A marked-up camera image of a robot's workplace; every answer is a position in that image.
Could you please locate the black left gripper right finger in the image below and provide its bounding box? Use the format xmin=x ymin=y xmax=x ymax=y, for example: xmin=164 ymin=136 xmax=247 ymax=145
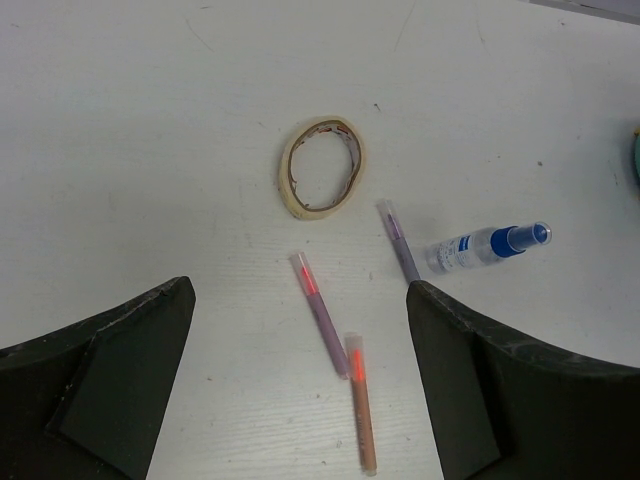
xmin=406 ymin=281 xmax=639 ymax=479

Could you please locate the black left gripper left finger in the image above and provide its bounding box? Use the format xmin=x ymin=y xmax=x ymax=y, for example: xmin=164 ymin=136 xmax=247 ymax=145
xmin=1 ymin=276 xmax=195 ymax=479

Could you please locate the purple clear-capped pen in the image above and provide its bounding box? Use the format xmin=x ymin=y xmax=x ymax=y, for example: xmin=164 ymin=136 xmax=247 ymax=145
xmin=377 ymin=200 xmax=421 ymax=284

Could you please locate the small blue-capped spray bottle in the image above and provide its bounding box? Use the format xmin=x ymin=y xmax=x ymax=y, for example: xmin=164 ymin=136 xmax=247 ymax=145
xmin=425 ymin=222 xmax=552 ymax=275

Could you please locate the pink-tipped purple pen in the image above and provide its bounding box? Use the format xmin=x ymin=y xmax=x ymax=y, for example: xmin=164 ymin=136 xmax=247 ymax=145
xmin=290 ymin=252 xmax=349 ymax=379

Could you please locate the beige masking tape roll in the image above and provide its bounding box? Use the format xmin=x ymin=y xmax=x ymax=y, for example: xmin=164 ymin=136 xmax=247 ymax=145
xmin=277 ymin=116 xmax=367 ymax=221

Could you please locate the teal round divided organizer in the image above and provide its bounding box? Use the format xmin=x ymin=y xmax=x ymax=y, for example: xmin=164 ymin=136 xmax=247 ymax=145
xmin=630 ymin=127 xmax=640 ymax=186

